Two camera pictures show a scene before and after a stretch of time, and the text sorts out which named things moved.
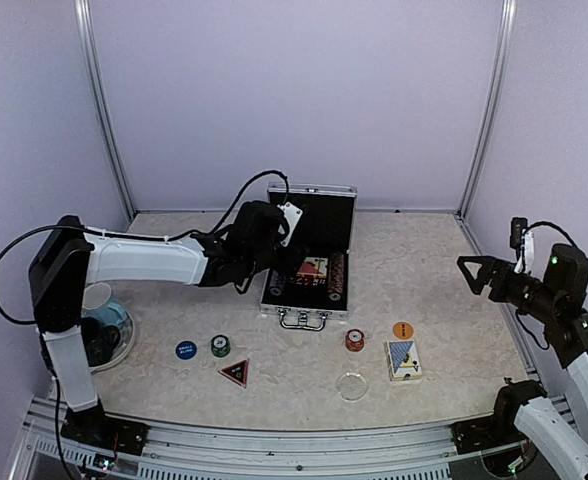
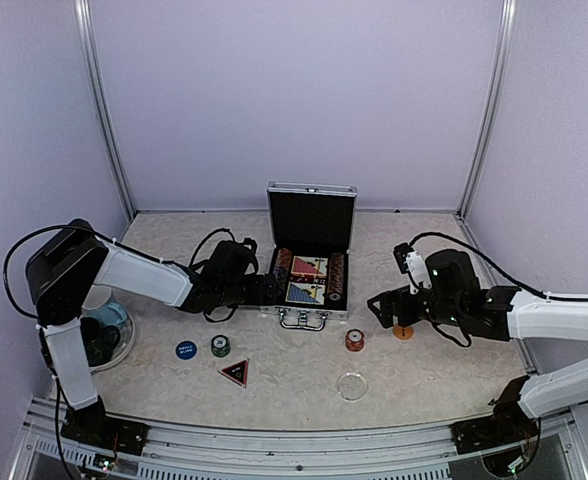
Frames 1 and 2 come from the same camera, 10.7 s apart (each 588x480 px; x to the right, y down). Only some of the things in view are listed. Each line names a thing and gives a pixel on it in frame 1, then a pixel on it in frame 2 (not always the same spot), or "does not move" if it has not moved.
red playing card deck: [313, 267] does not move
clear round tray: [127, 334] does not move
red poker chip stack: [355, 340] does not move
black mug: [99, 341] does not move
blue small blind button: [186, 350] does not move
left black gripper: [291, 264] to [258, 298]
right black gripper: [489, 269] to [388, 298]
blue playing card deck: [403, 360] to [305, 293]
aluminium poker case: [312, 284] does not move
